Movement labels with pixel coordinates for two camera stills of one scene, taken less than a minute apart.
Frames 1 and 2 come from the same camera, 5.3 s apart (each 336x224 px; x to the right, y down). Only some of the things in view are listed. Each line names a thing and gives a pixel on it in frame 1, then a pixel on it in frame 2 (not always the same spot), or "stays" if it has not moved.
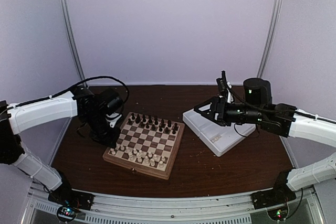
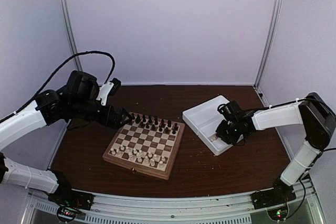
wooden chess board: [147, 144] stays
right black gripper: [217, 104] -> [220, 131]
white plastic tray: [218, 137] stays
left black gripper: [109, 141] -> [114, 124]
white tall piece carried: [138, 155] stays
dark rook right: [176, 127] stays
